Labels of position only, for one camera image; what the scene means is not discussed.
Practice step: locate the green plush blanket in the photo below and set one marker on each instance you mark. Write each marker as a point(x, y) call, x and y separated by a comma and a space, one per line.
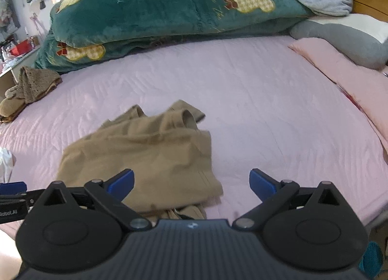
point(169, 13)

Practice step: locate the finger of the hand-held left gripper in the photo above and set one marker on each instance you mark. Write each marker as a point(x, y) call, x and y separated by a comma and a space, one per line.
point(12, 187)

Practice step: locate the person's left forearm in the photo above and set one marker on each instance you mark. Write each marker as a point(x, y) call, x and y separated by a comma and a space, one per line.
point(9, 255)

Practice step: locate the white desk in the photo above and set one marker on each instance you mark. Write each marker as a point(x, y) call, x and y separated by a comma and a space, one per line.
point(12, 69)

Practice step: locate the teal round object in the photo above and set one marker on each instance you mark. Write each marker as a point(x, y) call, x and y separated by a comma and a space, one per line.
point(371, 260)

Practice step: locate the pink quilted bed sheet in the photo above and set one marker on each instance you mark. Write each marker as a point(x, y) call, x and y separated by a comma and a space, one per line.
point(248, 86)

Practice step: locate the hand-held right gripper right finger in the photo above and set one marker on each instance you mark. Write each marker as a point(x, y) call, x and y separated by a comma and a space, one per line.
point(260, 183)

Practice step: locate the brown fuzzy garment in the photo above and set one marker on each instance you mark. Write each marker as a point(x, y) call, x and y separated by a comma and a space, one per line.
point(33, 83)

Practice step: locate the grey and white pillow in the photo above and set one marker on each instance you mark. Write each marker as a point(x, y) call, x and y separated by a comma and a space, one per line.
point(342, 36)

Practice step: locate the red box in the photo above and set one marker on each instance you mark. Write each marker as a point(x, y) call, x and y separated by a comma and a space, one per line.
point(21, 48)

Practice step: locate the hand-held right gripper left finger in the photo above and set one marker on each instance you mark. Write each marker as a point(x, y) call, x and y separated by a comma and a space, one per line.
point(121, 183)

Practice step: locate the white cloth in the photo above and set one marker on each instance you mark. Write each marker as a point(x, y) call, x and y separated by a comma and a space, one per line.
point(6, 161)

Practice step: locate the khaki shirt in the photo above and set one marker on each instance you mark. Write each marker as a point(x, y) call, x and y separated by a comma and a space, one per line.
point(145, 152)

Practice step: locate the pink pillow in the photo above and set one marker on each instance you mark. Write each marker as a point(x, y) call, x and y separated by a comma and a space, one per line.
point(348, 71)

